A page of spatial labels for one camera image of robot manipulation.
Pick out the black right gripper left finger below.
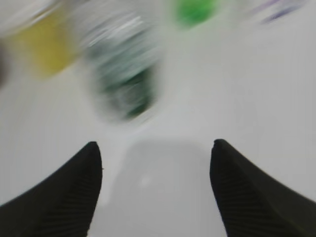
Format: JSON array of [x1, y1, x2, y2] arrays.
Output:
[[0, 142, 102, 237]]

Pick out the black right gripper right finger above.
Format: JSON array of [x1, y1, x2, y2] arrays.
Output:
[[209, 139, 316, 237]]

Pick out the clear water bottle green label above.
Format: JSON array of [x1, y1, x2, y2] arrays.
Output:
[[73, 0, 160, 121]]

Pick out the yellow paper cup stack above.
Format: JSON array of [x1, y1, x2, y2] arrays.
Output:
[[12, 6, 77, 78]]

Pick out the green soda bottle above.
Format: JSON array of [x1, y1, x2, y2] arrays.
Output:
[[170, 0, 224, 30]]

